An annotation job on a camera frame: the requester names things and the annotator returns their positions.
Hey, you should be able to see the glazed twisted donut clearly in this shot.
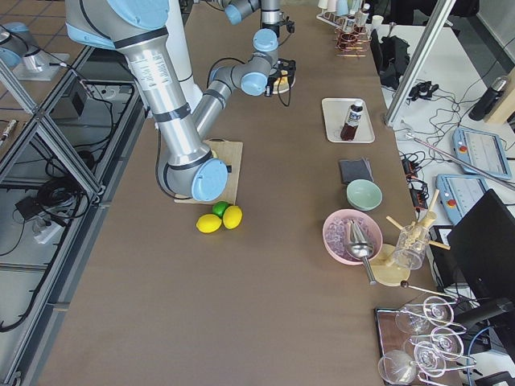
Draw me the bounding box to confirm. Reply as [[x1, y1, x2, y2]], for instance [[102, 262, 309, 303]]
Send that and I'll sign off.
[[274, 70, 288, 88]]

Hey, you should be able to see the metal ice scoop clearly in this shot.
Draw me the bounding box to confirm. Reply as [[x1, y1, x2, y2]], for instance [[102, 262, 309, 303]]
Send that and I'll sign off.
[[345, 220, 377, 285]]

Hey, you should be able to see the white round plate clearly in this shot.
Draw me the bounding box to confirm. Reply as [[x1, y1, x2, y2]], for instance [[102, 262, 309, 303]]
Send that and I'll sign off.
[[273, 72, 295, 95]]

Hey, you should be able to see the yellow lemon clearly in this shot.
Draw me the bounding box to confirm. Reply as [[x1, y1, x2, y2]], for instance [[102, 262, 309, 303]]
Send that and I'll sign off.
[[222, 205, 243, 229], [196, 213, 222, 234]]

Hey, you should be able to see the green lime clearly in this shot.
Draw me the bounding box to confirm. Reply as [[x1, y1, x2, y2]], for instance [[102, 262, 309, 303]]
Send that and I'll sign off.
[[212, 201, 231, 218]]

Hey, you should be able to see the blue teach pendant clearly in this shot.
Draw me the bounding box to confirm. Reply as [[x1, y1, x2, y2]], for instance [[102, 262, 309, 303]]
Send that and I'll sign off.
[[435, 174, 488, 225], [452, 127, 512, 180]]

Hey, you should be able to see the wine glass rack tray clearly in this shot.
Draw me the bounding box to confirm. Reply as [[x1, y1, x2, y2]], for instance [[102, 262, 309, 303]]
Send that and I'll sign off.
[[374, 294, 476, 385]]

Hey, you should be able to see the wooden cup tree stand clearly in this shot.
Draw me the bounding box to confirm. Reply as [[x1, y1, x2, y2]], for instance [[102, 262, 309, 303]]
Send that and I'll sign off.
[[371, 189, 451, 286]]

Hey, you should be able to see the cream rabbit serving tray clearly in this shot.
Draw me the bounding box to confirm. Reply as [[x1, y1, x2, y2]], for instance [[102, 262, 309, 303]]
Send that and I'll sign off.
[[322, 98, 375, 144]]

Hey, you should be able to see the dark tea bottle on tray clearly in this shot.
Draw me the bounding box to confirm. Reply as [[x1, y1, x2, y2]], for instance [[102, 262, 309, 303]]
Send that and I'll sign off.
[[340, 100, 363, 141]]

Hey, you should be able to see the dark grey folded cloth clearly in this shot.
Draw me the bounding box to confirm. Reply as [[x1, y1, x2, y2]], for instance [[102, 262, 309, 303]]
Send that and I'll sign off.
[[338, 158, 373, 184]]

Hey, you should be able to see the blue teach pendant far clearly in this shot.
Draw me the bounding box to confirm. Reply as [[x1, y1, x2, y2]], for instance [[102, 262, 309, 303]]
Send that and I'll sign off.
[[452, 127, 512, 180]]

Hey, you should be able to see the mint green bowl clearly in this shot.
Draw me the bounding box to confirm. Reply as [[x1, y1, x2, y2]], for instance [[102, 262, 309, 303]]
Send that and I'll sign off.
[[346, 179, 383, 211]]

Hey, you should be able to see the copper wire bottle rack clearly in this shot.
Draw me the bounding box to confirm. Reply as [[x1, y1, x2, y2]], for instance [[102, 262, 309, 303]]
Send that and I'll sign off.
[[335, 19, 370, 57]]

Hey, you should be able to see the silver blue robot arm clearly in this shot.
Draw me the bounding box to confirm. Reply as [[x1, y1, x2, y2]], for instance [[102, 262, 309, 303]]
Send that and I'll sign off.
[[205, 0, 295, 37], [65, 1, 286, 202]]

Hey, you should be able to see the blue teach pendant near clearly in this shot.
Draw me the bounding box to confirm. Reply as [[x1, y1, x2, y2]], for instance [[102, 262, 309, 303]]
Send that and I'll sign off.
[[435, 174, 488, 225]]

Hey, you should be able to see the wooden cutting board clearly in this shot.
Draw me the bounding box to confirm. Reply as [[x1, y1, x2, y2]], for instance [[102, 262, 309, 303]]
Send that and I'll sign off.
[[174, 138, 243, 204]]

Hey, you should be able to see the pink bowl with ice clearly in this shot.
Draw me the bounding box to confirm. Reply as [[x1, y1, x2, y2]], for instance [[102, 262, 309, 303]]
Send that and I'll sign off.
[[323, 209, 383, 265]]

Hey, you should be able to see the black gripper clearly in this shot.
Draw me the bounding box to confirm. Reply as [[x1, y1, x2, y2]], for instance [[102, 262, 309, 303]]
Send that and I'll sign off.
[[265, 59, 296, 96]]

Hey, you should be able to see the yellow lemon upper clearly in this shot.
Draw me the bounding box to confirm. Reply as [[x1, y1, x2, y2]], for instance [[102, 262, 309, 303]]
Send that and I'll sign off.
[[196, 213, 222, 234]]

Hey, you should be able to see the yellow lemon lower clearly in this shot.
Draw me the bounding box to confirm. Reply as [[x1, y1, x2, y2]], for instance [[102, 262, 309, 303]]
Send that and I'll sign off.
[[222, 205, 243, 229]]

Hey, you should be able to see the tea bottle in rack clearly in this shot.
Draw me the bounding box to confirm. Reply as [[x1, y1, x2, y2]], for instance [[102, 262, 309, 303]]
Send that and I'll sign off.
[[356, 3, 370, 27], [342, 14, 356, 35]]

